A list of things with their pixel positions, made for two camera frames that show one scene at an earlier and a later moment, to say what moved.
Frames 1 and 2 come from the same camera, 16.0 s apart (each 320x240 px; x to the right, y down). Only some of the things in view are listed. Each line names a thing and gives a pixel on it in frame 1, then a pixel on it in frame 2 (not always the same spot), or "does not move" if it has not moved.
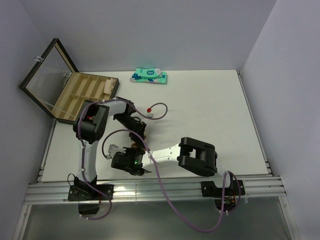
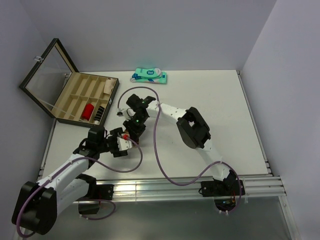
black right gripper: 129,149 -> 135,132
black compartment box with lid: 56,84 does not move
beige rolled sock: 109,84 does not move
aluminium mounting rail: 57,193 does not move
